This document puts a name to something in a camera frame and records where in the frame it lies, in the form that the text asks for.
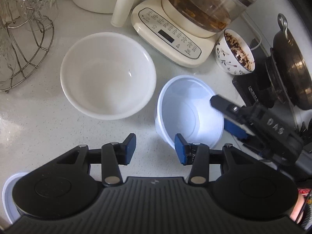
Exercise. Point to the wire glass rack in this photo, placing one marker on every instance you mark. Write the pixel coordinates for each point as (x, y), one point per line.
(27, 34)

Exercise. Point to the cream kettle base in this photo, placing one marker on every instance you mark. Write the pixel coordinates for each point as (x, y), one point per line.
(169, 32)

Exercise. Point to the floral bowl with residue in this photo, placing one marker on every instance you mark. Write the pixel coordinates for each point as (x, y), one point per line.
(233, 55)

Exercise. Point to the white ceramic bowl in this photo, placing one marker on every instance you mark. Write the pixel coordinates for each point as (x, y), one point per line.
(108, 76)

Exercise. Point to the black gas stove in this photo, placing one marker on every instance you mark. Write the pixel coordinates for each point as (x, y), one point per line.
(256, 88)

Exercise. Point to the black wok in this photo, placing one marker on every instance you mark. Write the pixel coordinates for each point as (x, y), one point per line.
(286, 68)

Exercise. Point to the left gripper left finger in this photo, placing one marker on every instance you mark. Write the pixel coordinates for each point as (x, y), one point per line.
(115, 154)

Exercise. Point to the translucent plastic bowl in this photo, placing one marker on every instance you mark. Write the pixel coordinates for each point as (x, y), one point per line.
(183, 107)

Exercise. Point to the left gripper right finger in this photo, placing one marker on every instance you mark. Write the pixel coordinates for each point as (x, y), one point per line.
(196, 155)

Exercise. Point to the person's right hand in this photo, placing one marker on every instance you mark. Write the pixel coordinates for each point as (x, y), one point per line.
(298, 212)

